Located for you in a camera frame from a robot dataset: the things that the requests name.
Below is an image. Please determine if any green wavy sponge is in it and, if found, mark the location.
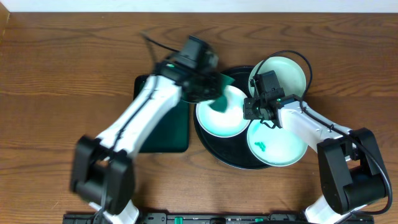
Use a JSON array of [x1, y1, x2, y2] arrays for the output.
[[209, 74, 234, 113]]

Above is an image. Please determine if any white plate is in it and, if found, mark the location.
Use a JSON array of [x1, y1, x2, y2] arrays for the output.
[[195, 85, 250, 138]]

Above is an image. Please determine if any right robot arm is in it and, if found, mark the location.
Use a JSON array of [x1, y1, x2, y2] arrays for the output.
[[243, 93, 393, 223]]

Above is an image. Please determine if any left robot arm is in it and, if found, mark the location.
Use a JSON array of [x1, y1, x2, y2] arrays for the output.
[[70, 59, 233, 223]]

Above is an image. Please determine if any rectangular green tray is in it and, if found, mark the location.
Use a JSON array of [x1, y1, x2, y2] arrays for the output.
[[133, 74, 190, 154]]

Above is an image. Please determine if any round black tray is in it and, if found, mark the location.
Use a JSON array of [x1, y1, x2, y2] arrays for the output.
[[194, 66, 275, 169]]

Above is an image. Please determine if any pale green plate top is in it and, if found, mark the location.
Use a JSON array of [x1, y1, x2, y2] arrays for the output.
[[259, 57, 307, 96]]

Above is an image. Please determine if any pale green plate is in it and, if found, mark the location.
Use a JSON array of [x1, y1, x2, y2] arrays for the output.
[[259, 57, 307, 96], [246, 120, 308, 167]]

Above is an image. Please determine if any pale green plate bottom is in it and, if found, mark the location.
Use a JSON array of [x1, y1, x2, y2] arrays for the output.
[[246, 120, 308, 167]]

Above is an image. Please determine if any right black cable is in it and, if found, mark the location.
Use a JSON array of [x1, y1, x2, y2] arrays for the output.
[[253, 50, 393, 215]]

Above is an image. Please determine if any black cable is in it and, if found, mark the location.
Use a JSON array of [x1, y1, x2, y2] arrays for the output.
[[93, 30, 181, 224], [253, 50, 393, 215]]

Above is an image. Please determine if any left black cable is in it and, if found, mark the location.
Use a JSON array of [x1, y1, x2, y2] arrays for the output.
[[93, 30, 181, 224]]

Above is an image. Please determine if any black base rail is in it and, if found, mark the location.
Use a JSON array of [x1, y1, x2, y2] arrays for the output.
[[62, 212, 374, 224]]

